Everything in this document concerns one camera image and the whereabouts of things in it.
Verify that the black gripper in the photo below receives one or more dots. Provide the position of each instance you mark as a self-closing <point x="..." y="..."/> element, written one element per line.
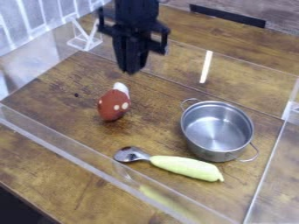
<point x="134" y="23"/>

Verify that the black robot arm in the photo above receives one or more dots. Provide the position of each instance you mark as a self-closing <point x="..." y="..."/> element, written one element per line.
<point x="135" y="3"/>

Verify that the silver metal pot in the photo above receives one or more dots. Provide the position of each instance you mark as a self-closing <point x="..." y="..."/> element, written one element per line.
<point x="218" y="131"/>

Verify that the black bar on table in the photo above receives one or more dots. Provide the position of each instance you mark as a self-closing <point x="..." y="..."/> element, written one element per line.
<point x="246" y="20"/>

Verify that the clear acrylic triangle bracket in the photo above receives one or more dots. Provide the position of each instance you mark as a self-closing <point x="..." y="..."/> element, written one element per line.
<point x="84" y="40"/>

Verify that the spoon with yellow handle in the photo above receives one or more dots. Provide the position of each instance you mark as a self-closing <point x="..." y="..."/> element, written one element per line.
<point x="180" y="165"/>

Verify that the clear acrylic enclosure wall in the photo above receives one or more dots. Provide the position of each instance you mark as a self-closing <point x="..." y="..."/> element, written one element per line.
<point x="58" y="145"/>

